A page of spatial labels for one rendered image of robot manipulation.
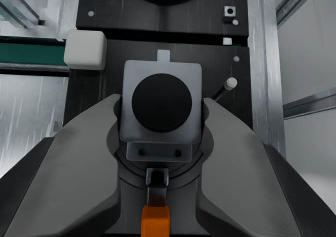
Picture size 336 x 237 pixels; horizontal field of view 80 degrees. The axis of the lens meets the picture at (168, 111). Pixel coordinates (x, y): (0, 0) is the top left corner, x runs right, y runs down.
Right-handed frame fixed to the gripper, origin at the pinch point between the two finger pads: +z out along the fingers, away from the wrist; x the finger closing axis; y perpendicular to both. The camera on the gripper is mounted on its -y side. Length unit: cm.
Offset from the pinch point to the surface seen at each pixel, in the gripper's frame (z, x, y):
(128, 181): 4.0, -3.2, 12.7
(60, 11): 21.6, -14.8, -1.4
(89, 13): 20.0, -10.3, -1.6
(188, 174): 4.6, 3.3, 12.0
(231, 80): 4.0, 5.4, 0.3
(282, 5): 26.3, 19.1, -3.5
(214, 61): 16.0, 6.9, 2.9
